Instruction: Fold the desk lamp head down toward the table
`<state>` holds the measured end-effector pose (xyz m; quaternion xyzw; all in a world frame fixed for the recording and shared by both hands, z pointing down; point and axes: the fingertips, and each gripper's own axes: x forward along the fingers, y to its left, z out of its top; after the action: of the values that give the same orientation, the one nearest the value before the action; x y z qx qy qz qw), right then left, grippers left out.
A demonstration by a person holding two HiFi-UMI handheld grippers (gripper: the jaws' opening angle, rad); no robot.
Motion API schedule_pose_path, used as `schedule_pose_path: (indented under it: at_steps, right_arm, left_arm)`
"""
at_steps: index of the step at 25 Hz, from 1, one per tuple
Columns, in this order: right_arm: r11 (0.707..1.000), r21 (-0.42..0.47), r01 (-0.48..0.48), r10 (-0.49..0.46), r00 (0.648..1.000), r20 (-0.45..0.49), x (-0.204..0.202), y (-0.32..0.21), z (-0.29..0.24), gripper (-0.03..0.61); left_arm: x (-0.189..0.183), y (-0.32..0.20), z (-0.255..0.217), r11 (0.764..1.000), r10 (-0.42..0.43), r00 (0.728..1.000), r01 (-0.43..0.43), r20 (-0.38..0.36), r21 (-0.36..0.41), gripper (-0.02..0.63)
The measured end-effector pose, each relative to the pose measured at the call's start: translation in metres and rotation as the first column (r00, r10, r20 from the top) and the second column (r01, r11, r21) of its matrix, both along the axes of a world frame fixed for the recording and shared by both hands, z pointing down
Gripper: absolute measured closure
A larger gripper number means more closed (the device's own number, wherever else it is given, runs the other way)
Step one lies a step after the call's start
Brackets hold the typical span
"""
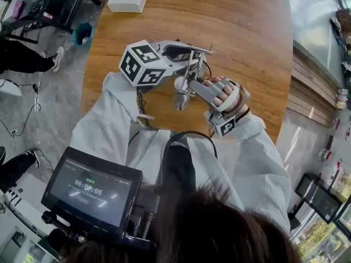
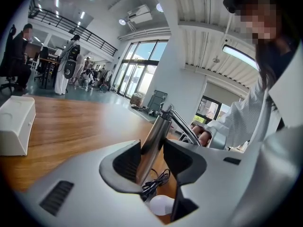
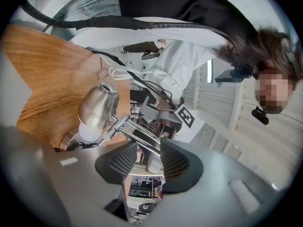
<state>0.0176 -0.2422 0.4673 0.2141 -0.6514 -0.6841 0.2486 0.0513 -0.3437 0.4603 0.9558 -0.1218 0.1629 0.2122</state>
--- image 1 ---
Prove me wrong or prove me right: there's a round wooden table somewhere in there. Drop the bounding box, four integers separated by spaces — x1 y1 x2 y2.
80 0 293 145

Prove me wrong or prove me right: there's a person's left forearm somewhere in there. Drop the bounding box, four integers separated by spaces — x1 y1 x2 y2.
78 71 144 137

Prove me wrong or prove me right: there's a wooden slatted bench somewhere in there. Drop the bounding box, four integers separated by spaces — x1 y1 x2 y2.
286 39 340 129

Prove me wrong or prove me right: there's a person's right hand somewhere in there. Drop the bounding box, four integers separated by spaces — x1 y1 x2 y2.
202 75 237 107

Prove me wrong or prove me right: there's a black chest strap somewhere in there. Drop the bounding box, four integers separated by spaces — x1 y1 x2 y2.
128 130 219 195

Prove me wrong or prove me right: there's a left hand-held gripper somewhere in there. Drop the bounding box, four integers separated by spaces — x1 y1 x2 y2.
119 39 199 88

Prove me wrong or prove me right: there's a black standing display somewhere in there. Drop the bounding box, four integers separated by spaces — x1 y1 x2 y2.
294 173 344 225

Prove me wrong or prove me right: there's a thin black cable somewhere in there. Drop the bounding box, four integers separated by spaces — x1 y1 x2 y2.
201 60 212 81

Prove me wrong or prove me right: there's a person's light grey jacket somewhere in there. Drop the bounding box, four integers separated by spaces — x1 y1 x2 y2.
70 71 292 233

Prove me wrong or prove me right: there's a black floor cable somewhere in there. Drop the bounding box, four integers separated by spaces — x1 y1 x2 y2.
0 81 42 137

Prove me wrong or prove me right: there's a black wrist band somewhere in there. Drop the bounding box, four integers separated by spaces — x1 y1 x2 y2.
235 106 251 121

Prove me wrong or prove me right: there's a black monitor screen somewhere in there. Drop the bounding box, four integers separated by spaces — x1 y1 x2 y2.
41 146 144 230

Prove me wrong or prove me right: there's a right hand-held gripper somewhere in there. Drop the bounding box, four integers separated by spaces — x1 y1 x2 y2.
187 76 251 140

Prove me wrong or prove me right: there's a person's right forearm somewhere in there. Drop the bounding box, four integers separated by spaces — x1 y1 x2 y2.
233 106 292 192

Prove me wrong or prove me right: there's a black frame table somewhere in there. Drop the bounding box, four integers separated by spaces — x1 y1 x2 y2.
0 0 103 45

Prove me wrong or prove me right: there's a black monitor mount rig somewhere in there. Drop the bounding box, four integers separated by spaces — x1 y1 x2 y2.
41 192 160 252

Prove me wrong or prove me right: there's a white cabinet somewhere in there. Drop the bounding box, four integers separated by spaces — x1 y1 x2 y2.
0 186 55 263

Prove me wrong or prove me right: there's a teal waste bin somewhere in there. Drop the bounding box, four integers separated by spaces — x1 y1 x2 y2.
71 22 95 47

